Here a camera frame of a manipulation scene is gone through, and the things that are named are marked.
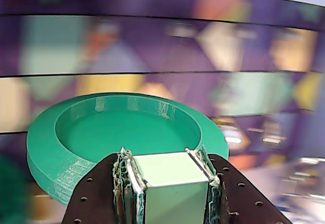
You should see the green round bowl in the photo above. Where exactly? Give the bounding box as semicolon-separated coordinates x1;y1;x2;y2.
26;91;230;224

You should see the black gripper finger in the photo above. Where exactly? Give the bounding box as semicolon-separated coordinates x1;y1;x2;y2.
62;146;148;224
185;146;293;224

